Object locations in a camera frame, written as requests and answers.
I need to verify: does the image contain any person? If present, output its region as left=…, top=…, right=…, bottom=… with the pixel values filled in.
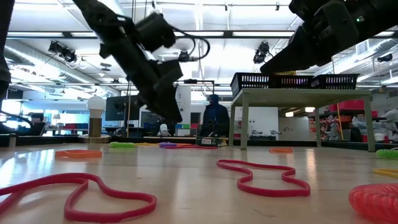
left=200, top=94, right=231, bottom=138
left=26, top=112, right=47, bottom=136

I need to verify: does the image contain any shelf with red bins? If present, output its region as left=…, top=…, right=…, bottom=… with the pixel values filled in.
left=323, top=99, right=379, bottom=142

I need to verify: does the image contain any black ceiling camera with cable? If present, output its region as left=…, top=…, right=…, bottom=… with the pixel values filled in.
left=252, top=41, right=275, bottom=65

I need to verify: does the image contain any yellow green crayon box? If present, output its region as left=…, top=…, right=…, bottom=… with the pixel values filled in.
left=195, top=136, right=228, bottom=147

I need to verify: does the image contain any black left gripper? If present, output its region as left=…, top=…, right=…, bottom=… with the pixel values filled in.
left=99, top=37, right=184, bottom=124

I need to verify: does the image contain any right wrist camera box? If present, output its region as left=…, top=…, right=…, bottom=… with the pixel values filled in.
left=288, top=0, right=321, bottom=22

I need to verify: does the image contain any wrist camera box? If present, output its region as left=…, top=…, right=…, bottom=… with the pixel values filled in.
left=135, top=12, right=177, bottom=52
left=288, top=0, right=321, bottom=22

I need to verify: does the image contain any black overhead camera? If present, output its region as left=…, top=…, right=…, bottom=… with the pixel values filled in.
left=177, top=49, right=191, bottom=63

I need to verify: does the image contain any pale green metal riser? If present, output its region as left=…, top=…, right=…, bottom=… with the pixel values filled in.
left=228, top=88, right=376, bottom=152

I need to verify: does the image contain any black plastic slotted basket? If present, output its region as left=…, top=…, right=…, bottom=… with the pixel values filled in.
left=270, top=74, right=315, bottom=90
left=310, top=73, right=361, bottom=90
left=229, top=72, right=274, bottom=98

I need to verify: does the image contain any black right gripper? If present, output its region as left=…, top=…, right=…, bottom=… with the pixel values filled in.
left=260, top=1, right=363, bottom=75

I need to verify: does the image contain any black ceiling spotlight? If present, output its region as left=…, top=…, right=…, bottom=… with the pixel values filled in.
left=48, top=40, right=78, bottom=63

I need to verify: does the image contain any white bulb brass lamp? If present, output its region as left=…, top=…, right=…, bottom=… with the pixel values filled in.
left=78, top=95, right=111, bottom=144

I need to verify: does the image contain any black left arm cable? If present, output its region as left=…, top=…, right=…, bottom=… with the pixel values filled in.
left=172, top=27, right=211, bottom=62

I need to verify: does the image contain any red rubber band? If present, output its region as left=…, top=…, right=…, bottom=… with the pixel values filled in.
left=164, top=144, right=218, bottom=150
left=216, top=159, right=312, bottom=198
left=0, top=172, right=158, bottom=224

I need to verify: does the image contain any green coil wristband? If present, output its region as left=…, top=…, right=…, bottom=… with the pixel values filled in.
left=108, top=141, right=137, bottom=149
left=375, top=147, right=398, bottom=161

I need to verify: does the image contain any red coil wristband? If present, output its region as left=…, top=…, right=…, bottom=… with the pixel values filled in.
left=348, top=182, right=398, bottom=224

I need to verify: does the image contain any black monitor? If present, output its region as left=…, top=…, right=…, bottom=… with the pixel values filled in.
left=104, top=95, right=141, bottom=122

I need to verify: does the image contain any black metal frame stand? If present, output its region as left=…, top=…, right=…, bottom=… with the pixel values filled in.
left=175, top=78, right=216, bottom=138

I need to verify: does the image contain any black overhead light beam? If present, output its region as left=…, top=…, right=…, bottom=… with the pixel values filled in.
left=6, top=30, right=398, bottom=40

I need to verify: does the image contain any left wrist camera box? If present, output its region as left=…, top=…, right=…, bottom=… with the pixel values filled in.
left=135, top=12, right=177, bottom=52

